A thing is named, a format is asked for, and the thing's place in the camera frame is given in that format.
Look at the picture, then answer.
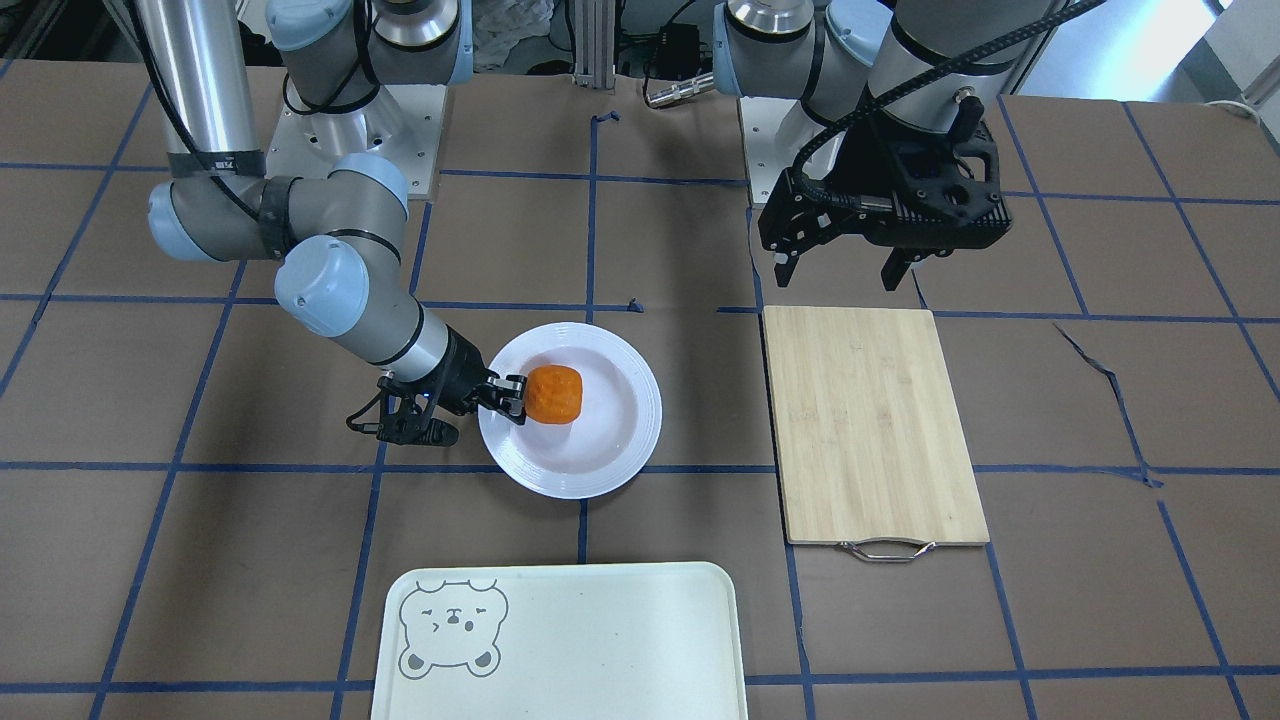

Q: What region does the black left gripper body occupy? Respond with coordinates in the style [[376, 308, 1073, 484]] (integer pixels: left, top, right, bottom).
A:
[[815, 100, 1012, 251]]

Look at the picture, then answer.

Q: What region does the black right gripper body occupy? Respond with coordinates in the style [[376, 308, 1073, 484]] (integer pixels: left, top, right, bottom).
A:
[[346, 328, 497, 447]]

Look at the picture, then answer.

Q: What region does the orange fruit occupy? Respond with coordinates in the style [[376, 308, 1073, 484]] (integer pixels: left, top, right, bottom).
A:
[[524, 364, 582, 425]]

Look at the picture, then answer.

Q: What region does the white round plate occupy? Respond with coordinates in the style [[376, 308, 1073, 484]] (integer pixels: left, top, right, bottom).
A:
[[477, 322, 663, 500]]

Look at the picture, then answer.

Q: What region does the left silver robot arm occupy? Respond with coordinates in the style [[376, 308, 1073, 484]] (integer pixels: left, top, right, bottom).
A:
[[713, 1, 1052, 290]]

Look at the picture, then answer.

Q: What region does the cream bear tray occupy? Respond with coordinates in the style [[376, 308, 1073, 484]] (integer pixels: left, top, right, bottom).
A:
[[371, 561, 749, 719]]

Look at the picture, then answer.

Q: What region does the bamboo cutting board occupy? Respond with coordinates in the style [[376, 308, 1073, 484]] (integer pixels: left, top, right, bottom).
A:
[[762, 305, 989, 562]]

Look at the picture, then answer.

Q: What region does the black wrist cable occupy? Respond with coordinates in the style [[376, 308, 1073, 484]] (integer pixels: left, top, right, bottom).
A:
[[795, 0, 1106, 201]]

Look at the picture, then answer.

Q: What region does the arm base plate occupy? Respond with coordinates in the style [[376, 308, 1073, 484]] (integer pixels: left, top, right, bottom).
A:
[[265, 85, 451, 201], [739, 97, 824, 210]]

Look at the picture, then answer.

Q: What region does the aluminium frame post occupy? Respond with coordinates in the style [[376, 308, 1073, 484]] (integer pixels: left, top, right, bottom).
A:
[[566, 0, 617, 91]]

